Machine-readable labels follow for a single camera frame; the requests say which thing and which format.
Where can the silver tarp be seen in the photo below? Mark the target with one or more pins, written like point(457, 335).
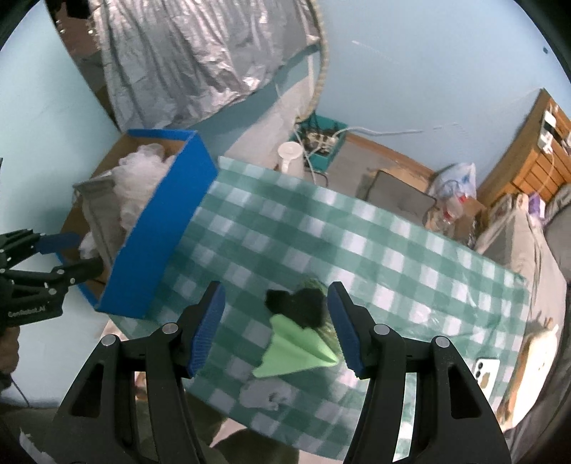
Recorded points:
point(187, 58)

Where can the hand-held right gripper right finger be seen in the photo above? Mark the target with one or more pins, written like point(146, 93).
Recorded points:
point(345, 332)

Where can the small brown cardboard box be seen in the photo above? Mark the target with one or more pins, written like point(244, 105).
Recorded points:
point(470, 216)

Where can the grey towel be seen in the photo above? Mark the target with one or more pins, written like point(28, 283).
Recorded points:
point(98, 214)

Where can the clear plastic bottle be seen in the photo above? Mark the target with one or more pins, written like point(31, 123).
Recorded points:
point(450, 209)

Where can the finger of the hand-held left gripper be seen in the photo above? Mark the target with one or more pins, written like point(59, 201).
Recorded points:
point(80, 270)
point(58, 243)

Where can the beige bed sheet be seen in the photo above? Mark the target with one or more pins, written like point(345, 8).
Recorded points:
point(508, 250)

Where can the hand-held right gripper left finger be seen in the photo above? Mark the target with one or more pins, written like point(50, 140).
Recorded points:
point(207, 330)

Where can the white charger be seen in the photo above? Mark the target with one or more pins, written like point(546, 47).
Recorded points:
point(548, 129)

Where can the purple item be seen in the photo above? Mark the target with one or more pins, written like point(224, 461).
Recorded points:
point(536, 205)

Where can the grey rug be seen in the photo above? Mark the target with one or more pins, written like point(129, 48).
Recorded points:
point(357, 165)

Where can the white plastic bag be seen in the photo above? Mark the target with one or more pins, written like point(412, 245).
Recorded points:
point(457, 176)

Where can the light green cloth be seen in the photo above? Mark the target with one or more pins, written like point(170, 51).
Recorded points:
point(290, 352)

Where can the white smartphone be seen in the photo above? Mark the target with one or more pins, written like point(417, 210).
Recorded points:
point(486, 372)

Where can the striped curved pole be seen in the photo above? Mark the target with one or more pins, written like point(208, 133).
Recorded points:
point(322, 67)

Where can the grey blanket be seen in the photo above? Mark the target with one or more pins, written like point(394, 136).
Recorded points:
point(560, 232)

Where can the grey sock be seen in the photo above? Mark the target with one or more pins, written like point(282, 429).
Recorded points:
point(263, 395)

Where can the person's left forearm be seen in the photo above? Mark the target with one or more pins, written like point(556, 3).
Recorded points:
point(6, 357)

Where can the black cloth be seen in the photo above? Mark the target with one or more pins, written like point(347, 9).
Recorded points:
point(303, 308)

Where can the wooden headboard shelf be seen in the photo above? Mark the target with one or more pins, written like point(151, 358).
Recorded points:
point(526, 165)

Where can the white power strip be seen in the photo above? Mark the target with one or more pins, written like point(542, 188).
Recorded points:
point(316, 139)

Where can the teal plastic basket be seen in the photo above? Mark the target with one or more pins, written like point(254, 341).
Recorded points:
point(332, 154)

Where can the dark cluttered shelf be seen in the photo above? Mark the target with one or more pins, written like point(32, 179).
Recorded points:
point(84, 67)

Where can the green checkered tablecloth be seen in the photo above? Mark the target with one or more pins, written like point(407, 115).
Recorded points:
point(312, 223)

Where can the white bath pouf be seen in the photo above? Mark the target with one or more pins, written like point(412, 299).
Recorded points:
point(138, 178)

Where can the green textured scrubber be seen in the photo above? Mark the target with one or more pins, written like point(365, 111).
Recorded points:
point(312, 283)

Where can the cream plush toy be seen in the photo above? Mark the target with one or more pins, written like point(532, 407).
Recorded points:
point(542, 357)

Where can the blue-edged cardboard box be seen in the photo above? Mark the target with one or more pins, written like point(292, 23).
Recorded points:
point(160, 232)

